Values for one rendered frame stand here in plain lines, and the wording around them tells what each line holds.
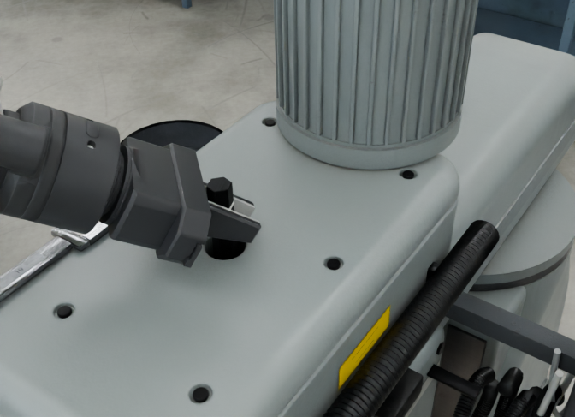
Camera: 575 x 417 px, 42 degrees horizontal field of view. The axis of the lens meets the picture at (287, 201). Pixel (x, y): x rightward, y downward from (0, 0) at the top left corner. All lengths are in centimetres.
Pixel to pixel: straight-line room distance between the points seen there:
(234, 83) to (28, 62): 138
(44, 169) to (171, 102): 401
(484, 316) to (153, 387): 52
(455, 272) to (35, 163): 43
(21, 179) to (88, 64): 454
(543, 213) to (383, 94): 61
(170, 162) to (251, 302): 13
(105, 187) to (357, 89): 26
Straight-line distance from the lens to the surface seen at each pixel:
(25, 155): 54
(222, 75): 479
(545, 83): 122
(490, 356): 116
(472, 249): 81
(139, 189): 58
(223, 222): 63
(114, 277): 66
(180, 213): 58
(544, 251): 121
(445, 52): 73
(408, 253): 70
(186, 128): 322
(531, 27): 500
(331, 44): 70
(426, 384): 103
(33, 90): 491
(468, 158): 102
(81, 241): 69
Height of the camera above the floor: 234
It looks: 39 degrees down
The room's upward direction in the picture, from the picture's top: 1 degrees counter-clockwise
